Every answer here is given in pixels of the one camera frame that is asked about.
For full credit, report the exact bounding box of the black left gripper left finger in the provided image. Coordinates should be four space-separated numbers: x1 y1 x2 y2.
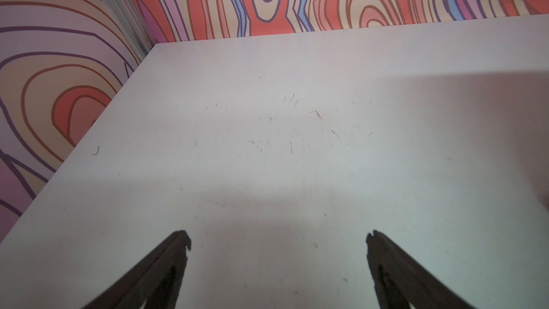
85 230 192 308

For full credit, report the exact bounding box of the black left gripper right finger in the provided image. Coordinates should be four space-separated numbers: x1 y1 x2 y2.
365 230 472 309

